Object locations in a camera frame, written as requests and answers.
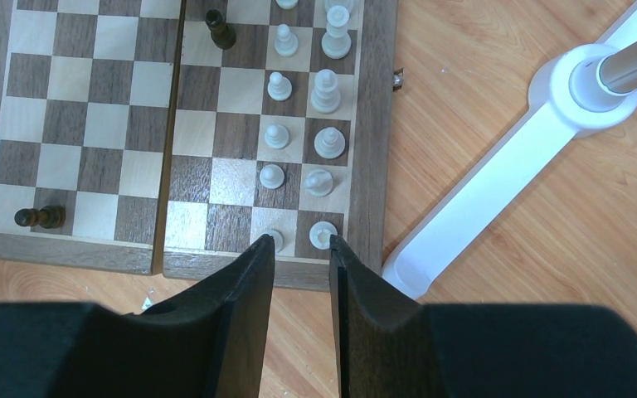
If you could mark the white chess rook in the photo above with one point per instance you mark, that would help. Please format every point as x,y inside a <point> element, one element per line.
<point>320,233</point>

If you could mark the white chess pawn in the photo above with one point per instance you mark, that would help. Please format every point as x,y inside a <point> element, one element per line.
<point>277,136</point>
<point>286,4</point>
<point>286,42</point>
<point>279,87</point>
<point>271,176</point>
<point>277,237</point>

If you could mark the wooden folding chess board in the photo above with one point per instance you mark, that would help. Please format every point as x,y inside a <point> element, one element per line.
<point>152,138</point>

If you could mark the white chess knight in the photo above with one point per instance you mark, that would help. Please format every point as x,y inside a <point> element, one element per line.
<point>319,183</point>

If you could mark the dark chess piece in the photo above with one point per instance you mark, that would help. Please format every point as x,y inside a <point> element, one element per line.
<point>222,34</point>

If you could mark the white stand base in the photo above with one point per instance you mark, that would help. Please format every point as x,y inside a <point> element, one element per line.
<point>566,100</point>

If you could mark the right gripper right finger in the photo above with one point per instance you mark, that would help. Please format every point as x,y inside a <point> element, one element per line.
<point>384,341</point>

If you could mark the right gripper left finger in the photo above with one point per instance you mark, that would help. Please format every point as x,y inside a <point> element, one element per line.
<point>207,341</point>

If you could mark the metal board clasp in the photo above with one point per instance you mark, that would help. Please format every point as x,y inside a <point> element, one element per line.
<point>398,79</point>

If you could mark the white chess queen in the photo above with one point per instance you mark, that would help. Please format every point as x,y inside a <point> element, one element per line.
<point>336,42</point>

